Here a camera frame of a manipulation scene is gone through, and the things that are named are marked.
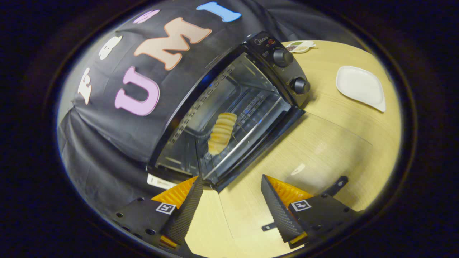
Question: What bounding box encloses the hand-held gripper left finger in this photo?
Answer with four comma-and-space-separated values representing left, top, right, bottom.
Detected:
111, 175, 204, 251

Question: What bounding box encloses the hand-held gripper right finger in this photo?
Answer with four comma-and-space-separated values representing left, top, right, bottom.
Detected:
261, 174, 363, 249

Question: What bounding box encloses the sliced spiral potato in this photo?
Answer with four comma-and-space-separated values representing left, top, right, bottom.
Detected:
207, 112, 238, 156

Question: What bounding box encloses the black toaster oven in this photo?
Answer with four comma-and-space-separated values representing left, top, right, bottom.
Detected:
146, 31, 373, 231

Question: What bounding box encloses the white plastic box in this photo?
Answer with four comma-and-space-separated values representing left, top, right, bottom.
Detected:
147, 173, 178, 190

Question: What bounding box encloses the white square plate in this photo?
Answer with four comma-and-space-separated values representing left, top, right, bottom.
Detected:
336, 66, 386, 113

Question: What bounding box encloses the white divided condiment tray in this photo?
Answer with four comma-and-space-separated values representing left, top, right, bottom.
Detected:
285, 40, 316, 53

